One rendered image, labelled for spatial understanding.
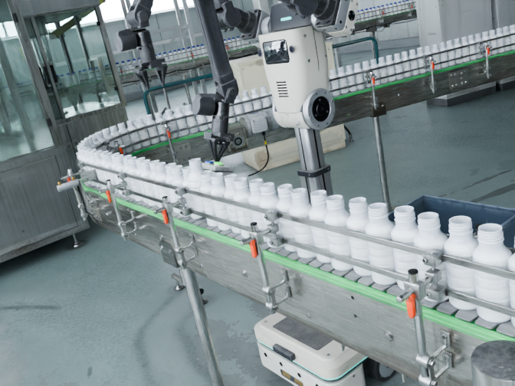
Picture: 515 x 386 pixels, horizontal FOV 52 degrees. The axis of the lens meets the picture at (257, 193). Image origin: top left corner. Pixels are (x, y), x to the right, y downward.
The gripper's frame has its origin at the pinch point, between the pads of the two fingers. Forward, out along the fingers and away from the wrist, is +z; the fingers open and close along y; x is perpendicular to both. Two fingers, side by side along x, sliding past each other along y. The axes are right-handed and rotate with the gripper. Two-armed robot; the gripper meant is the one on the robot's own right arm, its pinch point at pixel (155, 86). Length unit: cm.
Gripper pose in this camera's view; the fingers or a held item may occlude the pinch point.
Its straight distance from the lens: 203.3
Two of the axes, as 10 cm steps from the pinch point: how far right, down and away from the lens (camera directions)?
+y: -7.7, 3.4, -5.4
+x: 6.0, 1.4, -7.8
